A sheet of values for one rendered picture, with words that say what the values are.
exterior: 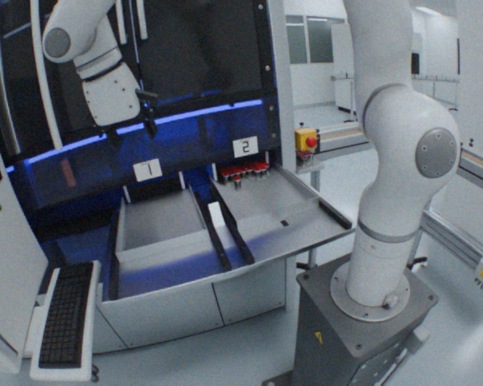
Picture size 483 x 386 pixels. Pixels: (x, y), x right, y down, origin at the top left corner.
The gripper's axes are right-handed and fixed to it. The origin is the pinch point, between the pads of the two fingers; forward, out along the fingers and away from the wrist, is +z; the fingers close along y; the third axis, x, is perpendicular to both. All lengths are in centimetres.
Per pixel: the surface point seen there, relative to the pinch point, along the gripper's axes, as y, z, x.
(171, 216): -8.5, 36.8, 10.0
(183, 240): 0.7, 31.3, -3.2
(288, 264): 25, 92, 22
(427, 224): 104, 93, 35
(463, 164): 111, 49, 34
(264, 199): 20.6, 41.0, 18.0
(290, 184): 29, 44, 27
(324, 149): 46, 52, 55
